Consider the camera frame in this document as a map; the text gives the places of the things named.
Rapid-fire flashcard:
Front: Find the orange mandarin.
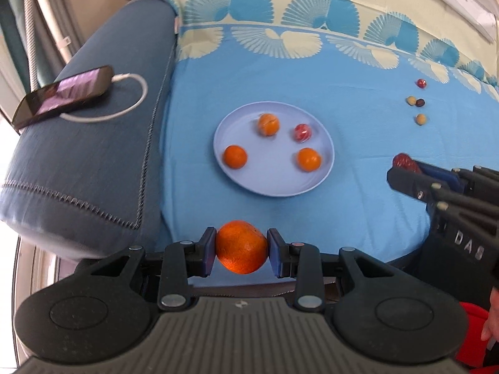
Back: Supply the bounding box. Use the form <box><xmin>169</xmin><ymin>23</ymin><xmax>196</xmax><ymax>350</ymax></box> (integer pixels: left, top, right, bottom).
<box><xmin>222</xmin><ymin>145</ymin><xmax>248</xmax><ymax>170</ymax></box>
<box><xmin>297</xmin><ymin>147</ymin><xmax>322</xmax><ymax>172</ymax></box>
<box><xmin>215</xmin><ymin>220</ymin><xmax>269</xmax><ymax>275</ymax></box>

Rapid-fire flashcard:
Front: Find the black smartphone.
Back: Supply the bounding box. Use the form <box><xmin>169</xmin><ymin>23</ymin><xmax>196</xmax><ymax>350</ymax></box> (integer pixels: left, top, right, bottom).
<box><xmin>12</xmin><ymin>65</ymin><xmax>115</xmax><ymax>131</ymax></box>

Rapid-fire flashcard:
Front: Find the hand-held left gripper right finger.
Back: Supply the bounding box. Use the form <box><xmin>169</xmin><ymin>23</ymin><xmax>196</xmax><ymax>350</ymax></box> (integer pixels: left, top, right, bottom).
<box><xmin>267</xmin><ymin>228</ymin><xmax>410</xmax><ymax>313</ymax></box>

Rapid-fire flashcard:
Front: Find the blue fan-print bedsheet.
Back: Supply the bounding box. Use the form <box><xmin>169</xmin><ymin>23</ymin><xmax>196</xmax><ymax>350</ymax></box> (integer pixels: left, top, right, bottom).
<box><xmin>158</xmin><ymin>0</ymin><xmax>499</xmax><ymax>281</ymax></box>

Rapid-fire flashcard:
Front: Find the light blue plastic plate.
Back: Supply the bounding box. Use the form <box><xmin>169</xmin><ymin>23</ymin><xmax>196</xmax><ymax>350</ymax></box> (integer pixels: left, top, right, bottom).
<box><xmin>213</xmin><ymin>101</ymin><xmax>335</xmax><ymax>197</ymax></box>

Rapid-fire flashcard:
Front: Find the white charging cable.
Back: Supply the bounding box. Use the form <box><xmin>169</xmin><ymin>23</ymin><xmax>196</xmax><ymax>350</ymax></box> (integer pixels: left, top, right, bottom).
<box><xmin>60</xmin><ymin>73</ymin><xmax>149</xmax><ymax>123</ymax></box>

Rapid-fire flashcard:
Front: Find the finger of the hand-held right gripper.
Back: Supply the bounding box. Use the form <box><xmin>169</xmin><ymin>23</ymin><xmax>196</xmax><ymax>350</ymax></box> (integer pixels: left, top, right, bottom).
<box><xmin>413</xmin><ymin>160</ymin><xmax>499</xmax><ymax>199</ymax></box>
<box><xmin>387</xmin><ymin>167</ymin><xmax>499</xmax><ymax>223</ymax></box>

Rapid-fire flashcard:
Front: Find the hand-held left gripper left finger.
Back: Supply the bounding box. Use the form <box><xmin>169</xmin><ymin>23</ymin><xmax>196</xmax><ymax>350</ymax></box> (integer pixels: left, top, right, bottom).
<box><xmin>74</xmin><ymin>226</ymin><xmax>217</xmax><ymax>312</ymax></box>

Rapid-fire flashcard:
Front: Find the person's right hand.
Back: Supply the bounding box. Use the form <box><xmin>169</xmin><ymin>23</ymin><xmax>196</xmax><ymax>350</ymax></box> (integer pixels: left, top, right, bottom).
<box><xmin>481</xmin><ymin>285</ymin><xmax>499</xmax><ymax>341</ymax></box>

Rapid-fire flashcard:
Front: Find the white pole with clip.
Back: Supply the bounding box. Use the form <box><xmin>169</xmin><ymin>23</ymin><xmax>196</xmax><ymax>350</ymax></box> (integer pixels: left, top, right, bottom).
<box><xmin>31</xmin><ymin>0</ymin><xmax>75</xmax><ymax>59</ymax></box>

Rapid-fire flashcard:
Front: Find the teal curtain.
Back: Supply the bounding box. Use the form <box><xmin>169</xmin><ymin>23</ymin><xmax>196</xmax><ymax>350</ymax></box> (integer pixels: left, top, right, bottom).
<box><xmin>0</xmin><ymin>0</ymin><xmax>55</xmax><ymax>86</ymax></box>

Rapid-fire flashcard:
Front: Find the blue pillow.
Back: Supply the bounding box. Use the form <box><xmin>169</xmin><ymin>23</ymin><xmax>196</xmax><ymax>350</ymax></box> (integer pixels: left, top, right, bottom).
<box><xmin>0</xmin><ymin>0</ymin><xmax>178</xmax><ymax>261</ymax></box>

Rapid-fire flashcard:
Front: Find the red cloth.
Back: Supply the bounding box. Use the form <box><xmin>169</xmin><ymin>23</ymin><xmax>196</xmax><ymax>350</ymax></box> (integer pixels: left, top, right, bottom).
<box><xmin>458</xmin><ymin>301</ymin><xmax>499</xmax><ymax>369</ymax></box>

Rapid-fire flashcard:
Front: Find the white dotted strip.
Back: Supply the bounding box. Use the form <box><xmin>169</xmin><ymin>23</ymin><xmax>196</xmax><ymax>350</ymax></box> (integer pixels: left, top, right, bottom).
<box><xmin>22</xmin><ymin>0</ymin><xmax>41</xmax><ymax>90</ymax></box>

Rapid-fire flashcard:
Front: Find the pale peeled-look tangerine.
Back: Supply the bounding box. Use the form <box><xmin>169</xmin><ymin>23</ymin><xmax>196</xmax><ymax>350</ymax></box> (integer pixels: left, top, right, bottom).
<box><xmin>258</xmin><ymin>113</ymin><xmax>280</xmax><ymax>137</ymax></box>

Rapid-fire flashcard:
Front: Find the grey curtain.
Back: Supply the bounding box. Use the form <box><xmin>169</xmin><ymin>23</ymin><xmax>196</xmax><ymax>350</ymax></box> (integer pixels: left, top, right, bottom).
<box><xmin>43</xmin><ymin>0</ymin><xmax>102</xmax><ymax>47</ymax></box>

